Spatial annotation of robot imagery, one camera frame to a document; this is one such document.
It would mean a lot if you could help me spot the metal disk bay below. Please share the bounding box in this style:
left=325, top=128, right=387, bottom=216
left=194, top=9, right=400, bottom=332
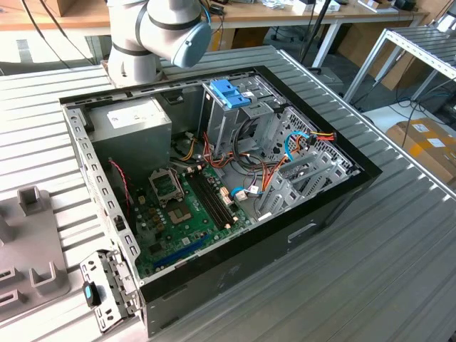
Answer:
left=255, top=149, right=361, bottom=222

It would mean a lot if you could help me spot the black RAM slot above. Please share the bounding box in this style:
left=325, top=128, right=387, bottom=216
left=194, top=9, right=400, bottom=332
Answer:
left=190, top=174, right=227, bottom=227
left=186, top=175, right=222, bottom=229
left=195, top=172, right=232, bottom=225
left=199, top=171, right=237, bottom=222

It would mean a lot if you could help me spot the metal drive cage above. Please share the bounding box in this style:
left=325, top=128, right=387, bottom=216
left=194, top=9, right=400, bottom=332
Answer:
left=197, top=76, right=286, bottom=157

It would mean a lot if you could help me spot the CPU socket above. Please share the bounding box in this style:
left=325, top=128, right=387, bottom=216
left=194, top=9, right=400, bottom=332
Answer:
left=167, top=202, right=195, bottom=226

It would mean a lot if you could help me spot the metal socket cover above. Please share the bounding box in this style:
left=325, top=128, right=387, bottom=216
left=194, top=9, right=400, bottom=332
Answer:
left=148, top=169, right=185, bottom=207

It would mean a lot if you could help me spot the blue plastic bay latch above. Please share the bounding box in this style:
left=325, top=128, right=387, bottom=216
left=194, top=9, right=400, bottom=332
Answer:
left=209, top=78, right=252, bottom=110

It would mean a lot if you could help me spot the green motherboard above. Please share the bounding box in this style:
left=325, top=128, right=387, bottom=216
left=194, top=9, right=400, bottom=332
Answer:
left=133, top=165, right=257, bottom=281

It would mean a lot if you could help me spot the blue expansion slot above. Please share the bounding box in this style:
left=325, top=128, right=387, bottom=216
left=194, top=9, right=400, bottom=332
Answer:
left=152, top=234, right=210, bottom=270

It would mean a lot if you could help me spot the grey power supply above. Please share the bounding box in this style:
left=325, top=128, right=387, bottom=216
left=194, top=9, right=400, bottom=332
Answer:
left=87, top=96, right=174, bottom=179

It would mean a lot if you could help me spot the black open PC case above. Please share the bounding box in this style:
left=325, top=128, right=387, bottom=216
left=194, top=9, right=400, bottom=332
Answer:
left=58, top=65, right=384, bottom=338

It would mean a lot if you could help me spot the small brown cardboard box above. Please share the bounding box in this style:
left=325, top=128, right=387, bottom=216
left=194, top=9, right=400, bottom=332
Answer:
left=210, top=27, right=270, bottom=51

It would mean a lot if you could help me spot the long wooden desk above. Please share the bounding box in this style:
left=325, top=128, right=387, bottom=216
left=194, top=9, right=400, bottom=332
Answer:
left=0, top=0, right=430, bottom=68

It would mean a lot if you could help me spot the black tripod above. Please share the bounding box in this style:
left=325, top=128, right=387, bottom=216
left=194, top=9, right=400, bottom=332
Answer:
left=301, top=0, right=333, bottom=68

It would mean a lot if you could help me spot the large brown cardboard box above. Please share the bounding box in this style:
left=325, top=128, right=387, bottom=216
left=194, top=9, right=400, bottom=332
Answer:
left=336, top=21, right=427, bottom=92

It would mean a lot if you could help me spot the labelled cardboard box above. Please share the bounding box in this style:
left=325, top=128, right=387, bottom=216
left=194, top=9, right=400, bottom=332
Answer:
left=386, top=117, right=456, bottom=185

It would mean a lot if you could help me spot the grey parts rack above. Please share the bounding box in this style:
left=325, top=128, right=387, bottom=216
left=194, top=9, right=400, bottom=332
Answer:
left=0, top=185, right=71, bottom=316

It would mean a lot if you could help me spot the metal slat side table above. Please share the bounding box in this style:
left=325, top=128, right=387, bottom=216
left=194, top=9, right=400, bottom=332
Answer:
left=343, top=26, right=456, bottom=104

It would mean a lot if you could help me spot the blue data wire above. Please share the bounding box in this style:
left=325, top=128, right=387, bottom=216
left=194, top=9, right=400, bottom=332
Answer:
left=229, top=187, right=264, bottom=202
left=284, top=130, right=309, bottom=163

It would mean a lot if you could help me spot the red orange wire bundle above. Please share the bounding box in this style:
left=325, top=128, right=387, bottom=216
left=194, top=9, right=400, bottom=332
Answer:
left=202, top=130, right=238, bottom=171

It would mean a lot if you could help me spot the yellow orange wire bundle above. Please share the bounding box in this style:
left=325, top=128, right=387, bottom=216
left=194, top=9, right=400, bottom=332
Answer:
left=180, top=137, right=197, bottom=161

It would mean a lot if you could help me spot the power wire with black plug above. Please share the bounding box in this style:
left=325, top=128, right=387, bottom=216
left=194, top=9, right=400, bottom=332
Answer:
left=261, top=130, right=338, bottom=195

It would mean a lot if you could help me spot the red black fan wire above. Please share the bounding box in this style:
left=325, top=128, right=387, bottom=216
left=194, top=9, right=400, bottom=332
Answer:
left=108, top=158, right=133, bottom=218

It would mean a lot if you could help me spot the black tool with blue ring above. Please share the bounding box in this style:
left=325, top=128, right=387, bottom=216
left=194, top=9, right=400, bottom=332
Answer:
left=82, top=281, right=102, bottom=309

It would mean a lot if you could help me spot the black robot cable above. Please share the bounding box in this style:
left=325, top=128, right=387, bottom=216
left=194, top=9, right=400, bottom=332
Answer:
left=20, top=0, right=74, bottom=69

